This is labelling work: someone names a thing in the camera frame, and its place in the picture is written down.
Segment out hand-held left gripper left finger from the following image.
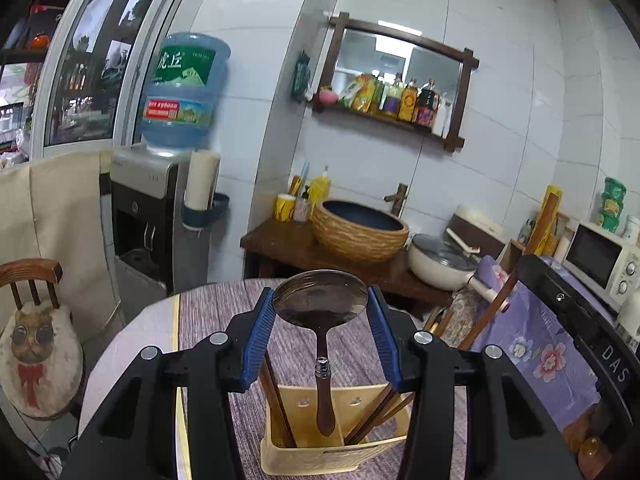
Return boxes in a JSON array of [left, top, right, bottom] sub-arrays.
[[60, 285, 277, 480]]

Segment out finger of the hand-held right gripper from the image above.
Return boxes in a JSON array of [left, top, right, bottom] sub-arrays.
[[516, 254, 601, 357]]

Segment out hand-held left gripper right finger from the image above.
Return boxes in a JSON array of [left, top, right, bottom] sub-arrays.
[[367, 284, 583, 480]]

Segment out brown wooden chopstick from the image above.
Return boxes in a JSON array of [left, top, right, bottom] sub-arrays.
[[457, 194, 560, 352], [345, 384, 401, 445], [350, 391, 417, 446], [346, 395, 408, 446], [263, 352, 293, 448]]

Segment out metal spoon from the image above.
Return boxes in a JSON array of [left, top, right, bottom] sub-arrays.
[[273, 269, 370, 437]]

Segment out black chopstick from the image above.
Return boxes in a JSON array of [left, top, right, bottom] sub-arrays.
[[272, 375, 297, 448]]

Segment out yellow plastic utensil holder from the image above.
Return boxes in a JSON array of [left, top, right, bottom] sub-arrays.
[[259, 384, 416, 477]]

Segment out person's right hand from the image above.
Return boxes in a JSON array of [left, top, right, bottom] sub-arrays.
[[562, 400, 618, 480]]

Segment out small wooden box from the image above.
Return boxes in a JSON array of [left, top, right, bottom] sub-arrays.
[[500, 237, 526, 273]]

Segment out striped purple tablecloth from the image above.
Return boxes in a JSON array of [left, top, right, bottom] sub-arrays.
[[177, 280, 471, 480]]

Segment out white microwave oven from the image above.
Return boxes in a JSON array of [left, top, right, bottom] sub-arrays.
[[562, 220, 640, 316]]

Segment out purple floral cloth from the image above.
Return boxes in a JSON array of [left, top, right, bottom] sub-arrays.
[[470, 252, 601, 433]]

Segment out white cooking pot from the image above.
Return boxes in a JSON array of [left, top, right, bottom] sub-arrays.
[[407, 232, 511, 308]]

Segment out brown floral cloth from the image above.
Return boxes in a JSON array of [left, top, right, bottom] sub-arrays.
[[440, 287, 488, 351]]

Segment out dark wooden counter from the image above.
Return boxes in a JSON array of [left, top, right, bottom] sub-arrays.
[[240, 217, 451, 321]]

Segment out yellow noodle packet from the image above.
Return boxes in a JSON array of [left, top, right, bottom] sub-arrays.
[[535, 185, 564, 258]]

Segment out glass pot lid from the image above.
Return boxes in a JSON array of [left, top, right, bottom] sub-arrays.
[[410, 233, 476, 268]]

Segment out woven pattern sink basin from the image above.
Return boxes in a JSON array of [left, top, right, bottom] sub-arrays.
[[312, 199, 411, 263]]

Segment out white brown rice cooker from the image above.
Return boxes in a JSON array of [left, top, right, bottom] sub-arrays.
[[445, 204, 507, 261]]

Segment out yellow cup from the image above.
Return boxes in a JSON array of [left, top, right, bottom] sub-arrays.
[[273, 193, 297, 222]]

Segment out dark blue cup holder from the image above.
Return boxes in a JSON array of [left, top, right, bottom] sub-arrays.
[[181, 192, 231, 228]]

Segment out bamboo style faucet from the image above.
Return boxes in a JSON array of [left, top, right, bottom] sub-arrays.
[[383, 182, 408, 217]]

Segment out yellow soap bottle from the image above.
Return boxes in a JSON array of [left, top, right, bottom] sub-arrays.
[[308, 165, 332, 206]]

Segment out grey water dispenser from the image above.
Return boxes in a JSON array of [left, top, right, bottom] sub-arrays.
[[110, 142, 221, 296]]

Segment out white paper cup stack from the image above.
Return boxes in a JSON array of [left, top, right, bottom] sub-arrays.
[[184, 149, 221, 211]]

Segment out white plastic bottle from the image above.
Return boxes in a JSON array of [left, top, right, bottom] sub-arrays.
[[431, 92, 451, 137]]

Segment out cat print seat cushion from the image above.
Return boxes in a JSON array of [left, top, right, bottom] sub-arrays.
[[0, 305, 85, 420]]

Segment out dark soy sauce bottle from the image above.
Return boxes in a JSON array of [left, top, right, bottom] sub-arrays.
[[415, 79, 440, 128]]

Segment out beige cloth cover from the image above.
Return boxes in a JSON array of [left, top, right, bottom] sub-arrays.
[[0, 150, 128, 346]]

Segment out wooden chair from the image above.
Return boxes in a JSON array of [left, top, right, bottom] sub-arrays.
[[0, 258, 86, 421]]

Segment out amber sauce bottle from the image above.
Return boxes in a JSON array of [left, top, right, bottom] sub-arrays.
[[398, 77, 418, 122]]

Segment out yellow cooking oil bottle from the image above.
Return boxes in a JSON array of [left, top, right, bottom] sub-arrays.
[[382, 72, 405, 117]]

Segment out yellow green food packet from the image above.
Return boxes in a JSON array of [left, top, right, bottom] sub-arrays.
[[339, 74, 377, 112]]

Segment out blue water bottle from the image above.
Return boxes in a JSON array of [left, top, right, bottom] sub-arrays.
[[140, 32, 232, 157]]

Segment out hanging green packet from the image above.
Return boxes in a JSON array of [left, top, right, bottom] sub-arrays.
[[292, 50, 313, 102]]

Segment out wooden framed mirror shelf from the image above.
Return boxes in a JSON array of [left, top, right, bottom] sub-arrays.
[[311, 11, 480, 153]]

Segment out aluminium framed window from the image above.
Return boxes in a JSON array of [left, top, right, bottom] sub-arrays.
[[0, 0, 188, 161]]

